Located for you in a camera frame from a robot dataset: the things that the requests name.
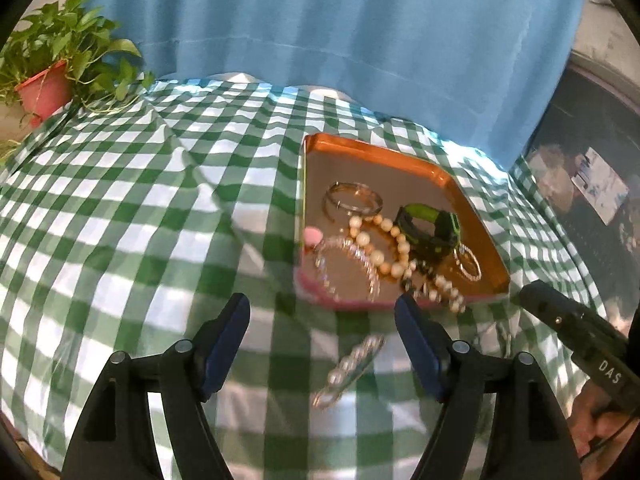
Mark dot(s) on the copper tray with pink rim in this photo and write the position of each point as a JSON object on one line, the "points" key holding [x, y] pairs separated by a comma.
{"points": [[400, 175]]}

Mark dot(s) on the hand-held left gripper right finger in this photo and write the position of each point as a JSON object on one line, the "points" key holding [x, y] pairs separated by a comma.
{"points": [[420, 345]]}

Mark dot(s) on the green checked tablecloth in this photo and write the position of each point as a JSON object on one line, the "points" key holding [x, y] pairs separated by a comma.
{"points": [[125, 210]]}

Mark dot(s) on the green and black watch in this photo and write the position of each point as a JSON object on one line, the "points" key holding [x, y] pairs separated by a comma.
{"points": [[440, 240]]}

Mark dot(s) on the clear storage box purple lid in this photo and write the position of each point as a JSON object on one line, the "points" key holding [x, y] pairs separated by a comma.
{"points": [[560, 125]]}

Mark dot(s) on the blue curtain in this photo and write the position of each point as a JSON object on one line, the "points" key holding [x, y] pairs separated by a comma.
{"points": [[325, 20]]}

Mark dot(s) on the potted green plant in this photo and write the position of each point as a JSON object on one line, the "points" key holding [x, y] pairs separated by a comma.
{"points": [[50, 40]]}

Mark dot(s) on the person's right hand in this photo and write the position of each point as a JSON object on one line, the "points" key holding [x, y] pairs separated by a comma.
{"points": [[600, 420]]}

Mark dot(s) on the pearl hair clip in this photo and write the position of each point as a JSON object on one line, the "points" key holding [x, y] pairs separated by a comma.
{"points": [[350, 367]]}

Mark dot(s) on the silver bangle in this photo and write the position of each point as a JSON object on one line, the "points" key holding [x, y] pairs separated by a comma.
{"points": [[370, 205]]}

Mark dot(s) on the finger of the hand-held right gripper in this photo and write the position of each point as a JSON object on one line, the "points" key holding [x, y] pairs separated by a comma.
{"points": [[550, 307]]}

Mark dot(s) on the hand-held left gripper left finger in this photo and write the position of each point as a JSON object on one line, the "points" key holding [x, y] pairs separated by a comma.
{"points": [[225, 345]]}

